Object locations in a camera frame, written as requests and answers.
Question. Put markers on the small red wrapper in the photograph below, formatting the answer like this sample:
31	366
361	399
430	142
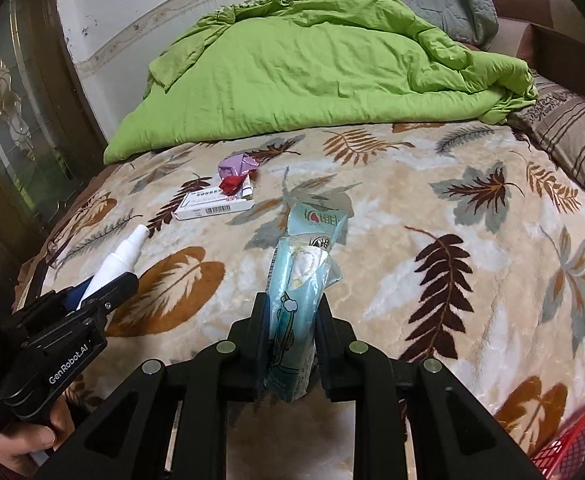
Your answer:
231	185

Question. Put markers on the flat white medicine box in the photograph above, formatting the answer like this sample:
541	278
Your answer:
212	205

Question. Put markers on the wooden glass door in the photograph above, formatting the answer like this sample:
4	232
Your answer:
27	125

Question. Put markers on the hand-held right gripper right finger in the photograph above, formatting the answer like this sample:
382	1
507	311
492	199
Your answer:
325	355

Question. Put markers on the green quilt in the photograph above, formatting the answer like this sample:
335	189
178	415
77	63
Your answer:
312	70

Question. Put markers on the teal tissue packet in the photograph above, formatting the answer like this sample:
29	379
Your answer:
297	285

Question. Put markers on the person's left hand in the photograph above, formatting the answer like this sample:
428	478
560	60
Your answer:
22	447

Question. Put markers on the leaf print blanket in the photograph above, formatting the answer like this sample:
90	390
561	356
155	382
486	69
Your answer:
422	240

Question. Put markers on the brown bed frame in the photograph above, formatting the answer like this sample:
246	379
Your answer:
557	45

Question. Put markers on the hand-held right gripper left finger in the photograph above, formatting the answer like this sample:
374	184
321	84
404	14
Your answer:
260	355

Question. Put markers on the white plastic bottle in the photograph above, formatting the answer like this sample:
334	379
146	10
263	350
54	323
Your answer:
115	260

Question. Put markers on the brown striped pillow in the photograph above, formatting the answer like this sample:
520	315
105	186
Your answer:
577	135

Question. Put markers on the red plastic basket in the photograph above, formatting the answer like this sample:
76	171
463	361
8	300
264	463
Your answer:
580	445

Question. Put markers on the purple crumpled wrapper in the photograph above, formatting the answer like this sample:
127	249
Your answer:
237	166

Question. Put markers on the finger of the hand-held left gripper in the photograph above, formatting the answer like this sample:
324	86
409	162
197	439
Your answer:
117	290
47	305

